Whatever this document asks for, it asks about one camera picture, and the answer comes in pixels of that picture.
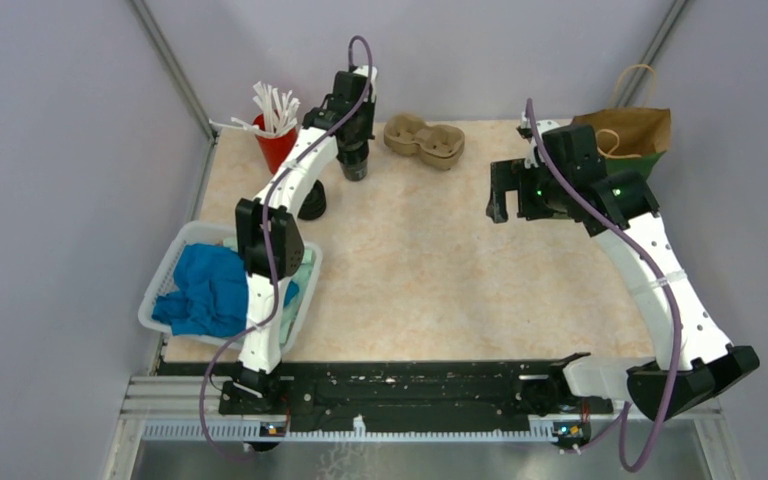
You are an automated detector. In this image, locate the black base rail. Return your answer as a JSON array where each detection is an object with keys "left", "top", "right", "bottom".
[{"left": 157, "top": 359, "right": 614, "bottom": 417}]

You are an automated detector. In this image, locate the cardboard cup carrier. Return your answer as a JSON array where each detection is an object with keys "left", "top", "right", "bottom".
[{"left": 383, "top": 113, "right": 466, "bottom": 171}]

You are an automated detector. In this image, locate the white plastic basket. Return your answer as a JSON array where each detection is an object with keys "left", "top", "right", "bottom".
[{"left": 138, "top": 221, "right": 322, "bottom": 354}]

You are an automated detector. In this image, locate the green brown paper bag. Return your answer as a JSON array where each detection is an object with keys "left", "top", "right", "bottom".
[{"left": 571, "top": 64, "right": 672, "bottom": 179}]

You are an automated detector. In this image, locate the mint green cloth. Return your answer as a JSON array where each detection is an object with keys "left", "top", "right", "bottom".
[{"left": 215, "top": 237, "right": 320, "bottom": 350}]

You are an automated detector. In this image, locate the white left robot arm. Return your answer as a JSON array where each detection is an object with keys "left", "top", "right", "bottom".
[{"left": 235, "top": 65, "right": 378, "bottom": 374}]

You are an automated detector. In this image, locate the white cable duct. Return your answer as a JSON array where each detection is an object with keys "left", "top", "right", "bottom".
[{"left": 142, "top": 417, "right": 557, "bottom": 443}]

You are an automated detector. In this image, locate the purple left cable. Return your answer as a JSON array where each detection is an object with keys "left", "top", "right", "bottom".
[{"left": 198, "top": 34, "right": 375, "bottom": 463}]

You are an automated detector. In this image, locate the blue cloth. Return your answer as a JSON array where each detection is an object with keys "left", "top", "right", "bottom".
[{"left": 152, "top": 243, "right": 300, "bottom": 338}]

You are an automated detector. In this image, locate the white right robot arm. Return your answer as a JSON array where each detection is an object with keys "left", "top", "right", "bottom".
[{"left": 486, "top": 119, "right": 760, "bottom": 421}]

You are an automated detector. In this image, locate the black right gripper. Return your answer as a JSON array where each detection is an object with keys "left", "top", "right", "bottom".
[{"left": 487, "top": 157, "right": 570, "bottom": 223}]

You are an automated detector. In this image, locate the red cup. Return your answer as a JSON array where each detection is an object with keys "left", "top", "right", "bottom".
[{"left": 254, "top": 114, "right": 297, "bottom": 174}]

